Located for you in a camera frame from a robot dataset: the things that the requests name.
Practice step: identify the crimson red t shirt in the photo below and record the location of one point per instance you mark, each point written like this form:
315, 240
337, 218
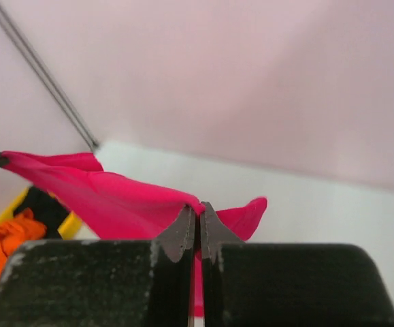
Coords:
115, 206

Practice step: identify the black t shirt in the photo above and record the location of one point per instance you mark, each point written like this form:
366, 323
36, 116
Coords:
46, 210

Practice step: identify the yellow plastic tray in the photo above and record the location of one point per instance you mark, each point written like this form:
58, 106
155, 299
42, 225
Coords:
70, 227

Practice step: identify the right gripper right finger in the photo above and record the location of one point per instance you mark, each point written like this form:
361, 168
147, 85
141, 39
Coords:
213, 234

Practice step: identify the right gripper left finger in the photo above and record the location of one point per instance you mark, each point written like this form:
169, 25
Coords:
171, 299

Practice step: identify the left corner aluminium post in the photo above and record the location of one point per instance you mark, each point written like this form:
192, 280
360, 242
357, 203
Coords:
44, 75

